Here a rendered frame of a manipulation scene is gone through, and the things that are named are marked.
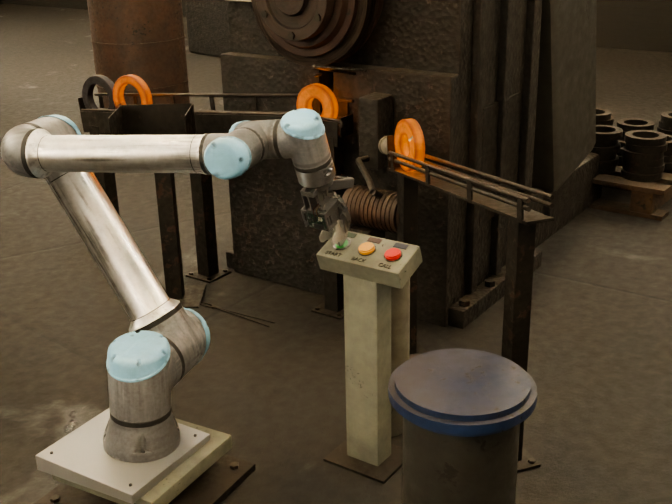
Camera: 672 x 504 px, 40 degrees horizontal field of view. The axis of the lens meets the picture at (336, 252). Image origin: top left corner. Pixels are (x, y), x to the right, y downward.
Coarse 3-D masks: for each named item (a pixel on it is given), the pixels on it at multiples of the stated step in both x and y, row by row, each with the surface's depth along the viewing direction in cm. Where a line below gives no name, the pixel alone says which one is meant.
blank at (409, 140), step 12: (408, 120) 271; (396, 132) 279; (408, 132) 271; (420, 132) 269; (396, 144) 280; (408, 144) 279; (420, 144) 268; (408, 156) 273; (420, 156) 269; (408, 168) 274
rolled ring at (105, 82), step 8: (88, 80) 372; (96, 80) 370; (104, 80) 367; (88, 88) 374; (104, 88) 368; (112, 88) 367; (88, 96) 376; (112, 96) 368; (88, 104) 376; (112, 104) 369
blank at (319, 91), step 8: (304, 88) 311; (312, 88) 310; (320, 88) 308; (328, 88) 309; (304, 96) 312; (312, 96) 311; (320, 96) 309; (328, 96) 307; (296, 104) 316; (304, 104) 314; (328, 104) 308; (336, 104) 309; (328, 112) 309; (336, 112) 309
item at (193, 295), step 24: (120, 120) 328; (144, 120) 333; (168, 120) 333; (192, 120) 328; (168, 192) 329; (168, 216) 332; (168, 240) 336; (168, 264) 339; (168, 288) 343; (192, 288) 353
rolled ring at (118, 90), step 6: (120, 78) 361; (126, 78) 359; (132, 78) 357; (138, 78) 358; (114, 84) 364; (120, 84) 362; (126, 84) 363; (132, 84) 358; (138, 84) 356; (144, 84) 357; (114, 90) 365; (120, 90) 364; (138, 90) 358; (144, 90) 356; (114, 96) 366; (120, 96) 366; (144, 96) 357; (150, 96) 358; (114, 102) 367; (120, 102) 366; (144, 102) 358; (150, 102) 359
